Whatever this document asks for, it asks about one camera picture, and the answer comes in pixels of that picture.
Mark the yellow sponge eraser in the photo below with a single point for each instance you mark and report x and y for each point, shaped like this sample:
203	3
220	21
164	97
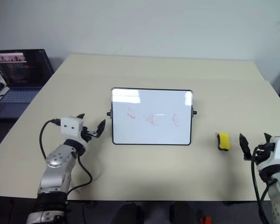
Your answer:
223	141

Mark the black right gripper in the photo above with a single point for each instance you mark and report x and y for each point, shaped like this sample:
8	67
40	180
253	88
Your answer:
266	150

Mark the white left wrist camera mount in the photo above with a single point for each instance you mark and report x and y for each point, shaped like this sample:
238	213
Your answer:
71	126

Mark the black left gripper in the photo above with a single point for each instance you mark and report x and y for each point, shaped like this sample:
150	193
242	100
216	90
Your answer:
86	135

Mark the open blue laptop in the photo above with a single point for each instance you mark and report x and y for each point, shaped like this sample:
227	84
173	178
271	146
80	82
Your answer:
21	77

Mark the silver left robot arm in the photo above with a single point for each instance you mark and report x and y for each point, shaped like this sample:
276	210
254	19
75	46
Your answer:
58	161

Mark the black-framed desktop whiteboard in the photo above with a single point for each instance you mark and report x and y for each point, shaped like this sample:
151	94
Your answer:
151	116

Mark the small red object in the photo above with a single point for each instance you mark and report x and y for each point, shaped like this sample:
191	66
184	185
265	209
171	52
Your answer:
205	220

